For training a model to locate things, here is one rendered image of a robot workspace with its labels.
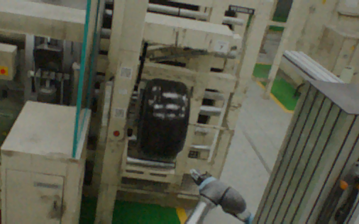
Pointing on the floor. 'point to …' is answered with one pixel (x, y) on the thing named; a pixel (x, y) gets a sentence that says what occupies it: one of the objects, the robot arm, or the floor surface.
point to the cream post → (111, 163)
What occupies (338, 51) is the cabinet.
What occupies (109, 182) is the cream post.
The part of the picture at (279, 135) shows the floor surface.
